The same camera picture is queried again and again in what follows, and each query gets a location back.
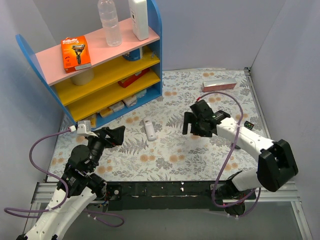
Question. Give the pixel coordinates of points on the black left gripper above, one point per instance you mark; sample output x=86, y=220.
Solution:
x=107, y=136

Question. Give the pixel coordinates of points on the red flat box on shelf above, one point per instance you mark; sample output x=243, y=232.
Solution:
x=124, y=83

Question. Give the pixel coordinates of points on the blue shelf unit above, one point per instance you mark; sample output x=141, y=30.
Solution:
x=109, y=66

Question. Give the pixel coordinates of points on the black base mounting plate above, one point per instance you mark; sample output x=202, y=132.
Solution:
x=159, y=195

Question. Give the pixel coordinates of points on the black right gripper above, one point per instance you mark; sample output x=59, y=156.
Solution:
x=196, y=122

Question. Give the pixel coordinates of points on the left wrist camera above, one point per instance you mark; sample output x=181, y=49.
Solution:
x=83, y=128

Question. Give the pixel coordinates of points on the beige cylindrical container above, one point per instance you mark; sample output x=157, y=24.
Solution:
x=83, y=78

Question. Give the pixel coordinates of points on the white orange soap pack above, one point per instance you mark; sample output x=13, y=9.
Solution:
x=130, y=101

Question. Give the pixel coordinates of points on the orange razor box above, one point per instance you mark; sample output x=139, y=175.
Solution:
x=75, y=54

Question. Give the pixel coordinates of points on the clear plastic water bottle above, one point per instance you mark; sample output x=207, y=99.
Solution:
x=110, y=23

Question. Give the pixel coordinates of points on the aluminium table edge rail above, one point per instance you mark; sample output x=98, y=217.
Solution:
x=247, y=72

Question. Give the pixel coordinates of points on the white remote control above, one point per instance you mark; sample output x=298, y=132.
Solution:
x=149, y=129

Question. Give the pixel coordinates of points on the blue white cylindrical can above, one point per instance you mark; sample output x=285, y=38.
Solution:
x=133, y=55

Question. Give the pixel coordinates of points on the yellow pack on shelf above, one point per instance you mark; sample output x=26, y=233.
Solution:
x=106, y=112

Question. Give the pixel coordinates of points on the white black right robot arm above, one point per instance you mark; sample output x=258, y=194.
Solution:
x=276, y=164

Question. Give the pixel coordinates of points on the black TV remote control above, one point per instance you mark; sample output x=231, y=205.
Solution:
x=248, y=125

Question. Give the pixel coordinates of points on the teal soap pack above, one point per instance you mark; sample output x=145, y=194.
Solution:
x=141, y=93

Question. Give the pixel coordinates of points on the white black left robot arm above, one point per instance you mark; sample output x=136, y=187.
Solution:
x=79, y=185

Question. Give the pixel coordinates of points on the red silver long box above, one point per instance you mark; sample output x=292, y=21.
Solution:
x=218, y=85

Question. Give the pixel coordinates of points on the white plastic bottle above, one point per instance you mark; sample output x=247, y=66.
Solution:
x=139, y=18

